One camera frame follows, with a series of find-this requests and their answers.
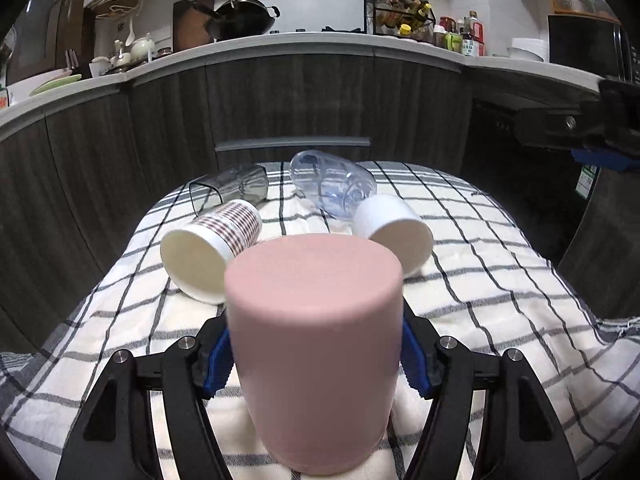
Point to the white teapot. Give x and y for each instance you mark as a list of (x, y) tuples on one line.
[(142, 46)]

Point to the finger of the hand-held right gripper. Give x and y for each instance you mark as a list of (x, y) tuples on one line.
[(575, 127)]

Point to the black microwave oven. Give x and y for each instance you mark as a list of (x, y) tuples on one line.
[(590, 45)]

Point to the dark transparent cup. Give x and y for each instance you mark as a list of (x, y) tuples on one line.
[(230, 187)]

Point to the white cup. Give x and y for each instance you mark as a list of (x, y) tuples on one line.
[(395, 232)]

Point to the clear plastic cup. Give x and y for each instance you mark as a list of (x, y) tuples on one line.
[(335, 185)]

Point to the white bowl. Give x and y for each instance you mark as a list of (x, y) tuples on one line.
[(527, 49)]

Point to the green plate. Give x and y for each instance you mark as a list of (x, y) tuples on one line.
[(56, 84)]

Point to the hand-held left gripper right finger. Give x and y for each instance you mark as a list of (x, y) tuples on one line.
[(413, 360)]

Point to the wooden cutting board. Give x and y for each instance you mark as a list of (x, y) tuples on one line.
[(192, 22)]

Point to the pink cup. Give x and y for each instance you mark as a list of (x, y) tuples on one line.
[(315, 345)]

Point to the plaid striped paper cup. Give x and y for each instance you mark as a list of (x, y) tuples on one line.
[(220, 250)]

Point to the black wok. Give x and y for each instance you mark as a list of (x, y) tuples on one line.
[(242, 17)]

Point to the checkered white tablecloth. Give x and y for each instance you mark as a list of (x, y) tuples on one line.
[(500, 310)]

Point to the dark wood kitchen cabinet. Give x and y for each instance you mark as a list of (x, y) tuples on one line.
[(300, 95)]

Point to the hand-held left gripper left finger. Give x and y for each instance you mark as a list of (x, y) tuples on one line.
[(218, 366)]

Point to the green label sauce bottle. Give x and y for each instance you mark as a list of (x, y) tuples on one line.
[(469, 42)]

